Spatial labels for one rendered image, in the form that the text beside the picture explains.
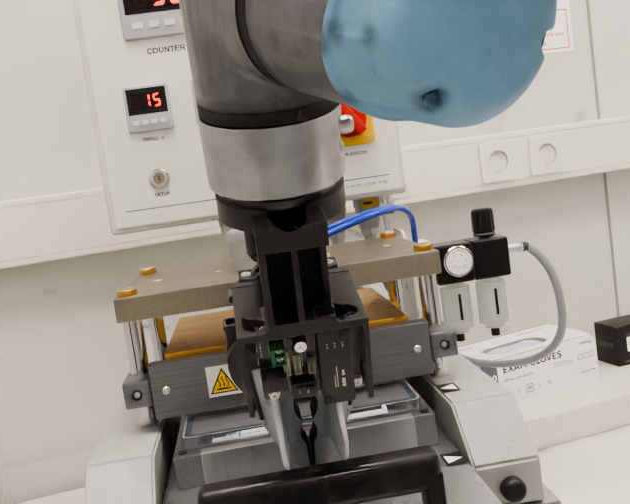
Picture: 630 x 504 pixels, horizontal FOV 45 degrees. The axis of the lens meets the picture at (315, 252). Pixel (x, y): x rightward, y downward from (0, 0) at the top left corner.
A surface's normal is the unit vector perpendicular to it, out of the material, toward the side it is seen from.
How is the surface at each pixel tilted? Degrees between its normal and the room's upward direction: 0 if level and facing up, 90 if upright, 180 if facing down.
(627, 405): 90
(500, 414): 41
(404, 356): 90
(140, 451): 0
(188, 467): 90
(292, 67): 126
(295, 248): 110
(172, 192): 90
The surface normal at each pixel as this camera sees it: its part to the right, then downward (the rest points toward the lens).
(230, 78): -0.36, 0.45
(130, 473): -0.04, -0.69
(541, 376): 0.40, 0.04
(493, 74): 0.56, 0.31
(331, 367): 0.14, 0.42
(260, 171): -0.07, 0.45
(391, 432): 0.11, 0.09
